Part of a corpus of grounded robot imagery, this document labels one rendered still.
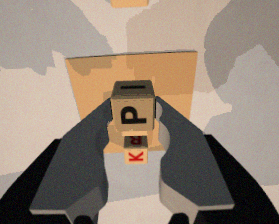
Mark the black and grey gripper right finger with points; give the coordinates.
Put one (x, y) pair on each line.
(200, 178)

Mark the orange square mat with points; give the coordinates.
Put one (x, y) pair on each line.
(172, 75)

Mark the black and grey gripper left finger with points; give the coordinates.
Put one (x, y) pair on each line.
(66, 180)

